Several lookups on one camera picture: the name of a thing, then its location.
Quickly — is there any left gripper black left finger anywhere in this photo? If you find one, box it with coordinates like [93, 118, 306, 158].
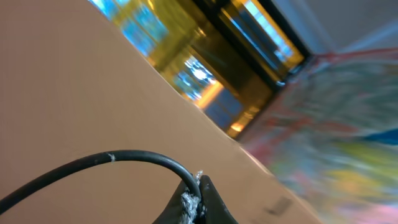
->
[153, 181, 201, 224]

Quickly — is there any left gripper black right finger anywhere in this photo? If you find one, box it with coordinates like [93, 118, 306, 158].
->
[195, 175, 238, 224]

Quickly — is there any black cable bundle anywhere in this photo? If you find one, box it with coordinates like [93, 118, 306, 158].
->
[0, 149, 202, 215]

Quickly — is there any brown cardboard wall panel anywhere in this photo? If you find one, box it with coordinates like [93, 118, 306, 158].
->
[1, 0, 318, 224]

